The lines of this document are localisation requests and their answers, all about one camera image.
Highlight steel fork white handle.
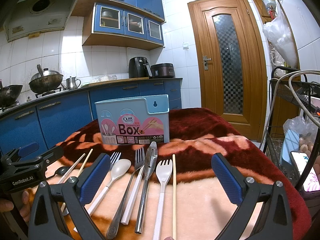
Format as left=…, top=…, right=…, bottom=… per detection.
left=120, top=147, right=145, bottom=225

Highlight white plastic fork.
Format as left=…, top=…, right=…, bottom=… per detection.
left=152, top=159, right=172, bottom=240

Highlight beige spoon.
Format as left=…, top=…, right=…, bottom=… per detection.
left=73, top=158, right=132, bottom=233

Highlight fork under spoon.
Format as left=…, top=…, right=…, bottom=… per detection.
left=109, top=152, right=121, bottom=171

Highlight range hood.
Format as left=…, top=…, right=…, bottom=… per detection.
left=3, top=0, right=77, bottom=42

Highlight gas stove burner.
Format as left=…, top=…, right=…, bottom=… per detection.
left=35, top=87, right=62, bottom=99

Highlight dark rice cooker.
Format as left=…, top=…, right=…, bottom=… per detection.
left=151, top=63, right=175, bottom=78

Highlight black air fryer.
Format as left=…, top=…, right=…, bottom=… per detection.
left=129, top=57, right=152, bottom=78

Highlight blue base cabinets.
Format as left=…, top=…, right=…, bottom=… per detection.
left=1, top=78, right=182, bottom=156

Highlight stainless steel fork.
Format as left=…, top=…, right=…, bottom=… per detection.
left=106, top=164, right=143, bottom=239

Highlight person's left hand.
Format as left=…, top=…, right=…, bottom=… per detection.
left=0, top=190, right=32, bottom=222

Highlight white plastic bag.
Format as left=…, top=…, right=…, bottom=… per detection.
left=263, top=0, right=298, bottom=68

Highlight blue glass-door wall cabinet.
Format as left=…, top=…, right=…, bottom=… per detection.
left=82, top=3, right=164, bottom=50

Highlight bamboo chopstick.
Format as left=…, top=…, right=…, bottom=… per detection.
left=172, top=154, right=177, bottom=239

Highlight wooden niche shelf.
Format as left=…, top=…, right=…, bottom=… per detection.
left=253, top=0, right=299, bottom=138

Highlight metal door handle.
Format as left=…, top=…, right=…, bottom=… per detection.
left=202, top=56, right=212, bottom=70

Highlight wok with lid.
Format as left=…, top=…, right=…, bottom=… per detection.
left=29, top=64, right=63, bottom=94

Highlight black wok far left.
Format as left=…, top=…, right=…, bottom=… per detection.
left=0, top=85, right=23, bottom=108

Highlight light blue utensil box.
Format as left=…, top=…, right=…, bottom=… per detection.
left=95, top=94, right=170, bottom=145

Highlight small black spoon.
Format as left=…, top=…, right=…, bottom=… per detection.
left=47, top=166, right=69, bottom=180

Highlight wooden door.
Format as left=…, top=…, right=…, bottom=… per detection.
left=188, top=0, right=267, bottom=141

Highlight chopstick pair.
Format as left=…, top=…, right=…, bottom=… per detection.
left=61, top=149, right=93, bottom=216
left=57, top=153, right=86, bottom=184

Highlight steel kettle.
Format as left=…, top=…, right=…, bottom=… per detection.
left=61, top=76, right=81, bottom=90

